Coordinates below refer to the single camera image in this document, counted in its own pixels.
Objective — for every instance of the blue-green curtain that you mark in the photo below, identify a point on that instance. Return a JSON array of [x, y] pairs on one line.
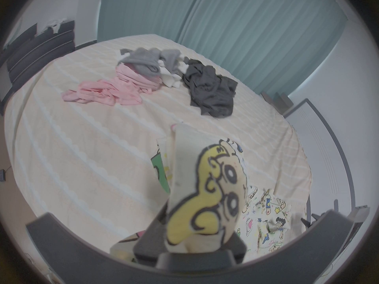
[[142, 10], [260, 34]]

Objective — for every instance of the white garment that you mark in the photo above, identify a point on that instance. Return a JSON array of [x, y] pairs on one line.
[[171, 80]]

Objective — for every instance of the bed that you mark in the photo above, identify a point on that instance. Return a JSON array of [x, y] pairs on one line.
[[88, 143]]

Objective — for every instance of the black garment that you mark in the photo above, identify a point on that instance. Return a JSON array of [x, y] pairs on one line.
[[210, 90]]

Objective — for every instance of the dark grey chest of drawers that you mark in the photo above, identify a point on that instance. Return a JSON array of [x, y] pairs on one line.
[[38, 52]]

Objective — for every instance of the pink garment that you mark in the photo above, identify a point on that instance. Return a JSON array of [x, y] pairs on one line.
[[118, 90]]

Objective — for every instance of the white printed pyjama top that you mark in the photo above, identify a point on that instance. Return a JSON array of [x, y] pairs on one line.
[[204, 188]]

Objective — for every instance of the grey garment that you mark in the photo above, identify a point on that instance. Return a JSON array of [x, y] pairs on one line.
[[142, 59]]

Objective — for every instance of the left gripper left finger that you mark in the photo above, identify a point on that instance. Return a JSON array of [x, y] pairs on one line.
[[149, 235]]

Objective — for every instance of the grey bedside table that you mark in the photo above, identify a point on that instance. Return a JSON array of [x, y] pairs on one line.
[[278, 101]]

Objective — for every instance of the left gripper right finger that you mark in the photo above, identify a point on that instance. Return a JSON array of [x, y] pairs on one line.
[[235, 245]]

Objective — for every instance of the white crumpled cloth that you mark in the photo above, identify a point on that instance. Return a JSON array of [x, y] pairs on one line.
[[54, 24]]

